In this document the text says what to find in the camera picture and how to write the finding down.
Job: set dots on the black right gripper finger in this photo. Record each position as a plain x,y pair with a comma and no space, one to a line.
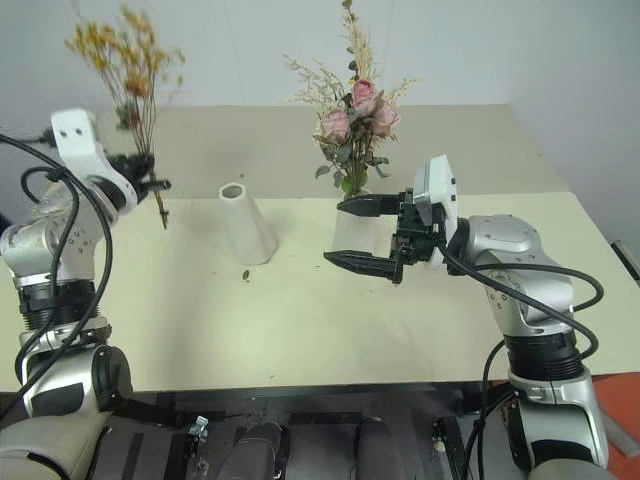
365,264
370,204

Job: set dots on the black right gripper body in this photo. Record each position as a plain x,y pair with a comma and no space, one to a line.
413,235

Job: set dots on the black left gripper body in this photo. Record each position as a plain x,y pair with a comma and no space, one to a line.
131,170

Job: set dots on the yellow dried flower bouquet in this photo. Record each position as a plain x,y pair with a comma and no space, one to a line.
132,90

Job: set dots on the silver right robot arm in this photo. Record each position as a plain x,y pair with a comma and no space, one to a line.
520,260

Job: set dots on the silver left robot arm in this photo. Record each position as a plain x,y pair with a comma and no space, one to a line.
47,250

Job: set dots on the white cone vase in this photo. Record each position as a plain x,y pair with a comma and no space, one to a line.
362,232
247,225

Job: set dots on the pink rose bouquet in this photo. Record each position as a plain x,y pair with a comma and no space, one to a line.
357,115

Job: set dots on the dark rounded shape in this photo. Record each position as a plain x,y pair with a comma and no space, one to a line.
379,447
255,450

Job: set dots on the small silver metal clip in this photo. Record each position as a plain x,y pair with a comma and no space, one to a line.
198,428

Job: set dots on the orange floor object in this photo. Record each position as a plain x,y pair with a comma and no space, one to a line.
620,430

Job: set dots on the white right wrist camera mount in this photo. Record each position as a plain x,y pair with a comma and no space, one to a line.
434,185

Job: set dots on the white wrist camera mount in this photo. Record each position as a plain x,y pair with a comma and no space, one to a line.
434,185
75,135

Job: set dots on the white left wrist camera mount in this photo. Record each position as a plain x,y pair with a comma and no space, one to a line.
75,135

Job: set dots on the black table frame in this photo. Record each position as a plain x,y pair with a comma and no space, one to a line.
300,392

